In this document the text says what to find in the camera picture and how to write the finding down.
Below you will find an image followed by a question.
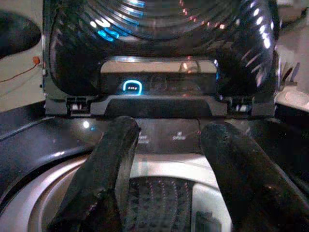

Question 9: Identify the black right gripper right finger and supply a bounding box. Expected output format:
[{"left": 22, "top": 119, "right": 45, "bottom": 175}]
[{"left": 200, "top": 122, "right": 309, "bottom": 232}]

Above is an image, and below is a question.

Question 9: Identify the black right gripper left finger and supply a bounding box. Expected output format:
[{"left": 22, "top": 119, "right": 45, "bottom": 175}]
[{"left": 48, "top": 116, "right": 141, "bottom": 232}]

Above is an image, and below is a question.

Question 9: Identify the black top-load washing machine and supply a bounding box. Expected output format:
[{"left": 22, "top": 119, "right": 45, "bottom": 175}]
[{"left": 0, "top": 96, "right": 309, "bottom": 232}]

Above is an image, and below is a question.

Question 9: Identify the steel washer drum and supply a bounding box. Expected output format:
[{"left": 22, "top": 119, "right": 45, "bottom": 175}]
[{"left": 0, "top": 154, "right": 234, "bottom": 232}]

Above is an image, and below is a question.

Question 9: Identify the glossy black washer lid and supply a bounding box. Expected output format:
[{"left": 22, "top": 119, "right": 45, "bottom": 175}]
[{"left": 43, "top": 0, "right": 282, "bottom": 116}]

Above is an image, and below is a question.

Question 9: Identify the orange cable with plug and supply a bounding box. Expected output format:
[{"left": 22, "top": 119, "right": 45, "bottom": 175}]
[{"left": 0, "top": 56, "right": 41, "bottom": 84}]

